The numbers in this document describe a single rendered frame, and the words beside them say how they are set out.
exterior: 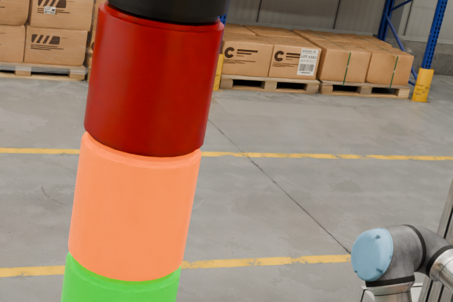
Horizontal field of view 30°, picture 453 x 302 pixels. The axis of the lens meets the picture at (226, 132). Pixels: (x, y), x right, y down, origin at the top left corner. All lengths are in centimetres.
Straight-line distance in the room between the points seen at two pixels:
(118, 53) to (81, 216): 7
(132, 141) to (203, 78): 4
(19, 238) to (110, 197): 490
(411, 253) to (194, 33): 174
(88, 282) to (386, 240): 166
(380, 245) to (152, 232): 165
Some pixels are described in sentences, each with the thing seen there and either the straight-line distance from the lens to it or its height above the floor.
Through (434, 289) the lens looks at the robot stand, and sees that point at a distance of 241.
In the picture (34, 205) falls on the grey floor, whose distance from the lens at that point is 567.
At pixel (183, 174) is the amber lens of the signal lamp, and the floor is 226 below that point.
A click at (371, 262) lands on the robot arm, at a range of 200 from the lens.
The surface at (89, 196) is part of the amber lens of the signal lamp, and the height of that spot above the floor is 225.
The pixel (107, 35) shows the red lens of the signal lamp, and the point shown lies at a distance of 32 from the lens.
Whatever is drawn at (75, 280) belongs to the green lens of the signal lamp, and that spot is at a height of 221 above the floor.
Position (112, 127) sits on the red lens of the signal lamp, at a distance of 33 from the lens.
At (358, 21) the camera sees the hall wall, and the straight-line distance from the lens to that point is 1115.
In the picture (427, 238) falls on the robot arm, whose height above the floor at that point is 160.
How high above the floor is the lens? 239
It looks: 18 degrees down
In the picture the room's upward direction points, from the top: 11 degrees clockwise
